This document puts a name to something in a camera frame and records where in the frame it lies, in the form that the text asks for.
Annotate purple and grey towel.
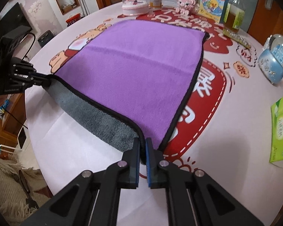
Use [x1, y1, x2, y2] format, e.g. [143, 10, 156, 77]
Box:
[46, 19, 209, 152]

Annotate red plastic basket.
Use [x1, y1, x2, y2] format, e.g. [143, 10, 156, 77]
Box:
[65, 13, 81, 27]

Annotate cartoon printed tablecloth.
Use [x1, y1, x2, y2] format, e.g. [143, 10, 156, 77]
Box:
[25, 8, 283, 225]

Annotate beige shaggy rug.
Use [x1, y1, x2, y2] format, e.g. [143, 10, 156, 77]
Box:
[0, 159, 49, 225]

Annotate green tissue pack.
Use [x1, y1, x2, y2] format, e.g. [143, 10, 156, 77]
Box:
[269, 97, 283, 168]

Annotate blue snow globe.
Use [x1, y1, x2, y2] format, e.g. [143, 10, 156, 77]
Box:
[258, 34, 283, 85]

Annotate pink brick block figure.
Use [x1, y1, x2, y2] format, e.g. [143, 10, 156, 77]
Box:
[175, 0, 199, 15]

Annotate oil bottle with green label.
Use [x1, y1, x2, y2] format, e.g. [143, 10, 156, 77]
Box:
[223, 0, 245, 33]

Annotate blue duck carton box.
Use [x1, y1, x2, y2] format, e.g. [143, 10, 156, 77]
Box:
[198, 0, 229, 24]

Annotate black cable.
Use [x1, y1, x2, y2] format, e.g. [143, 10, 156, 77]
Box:
[4, 32, 37, 130]

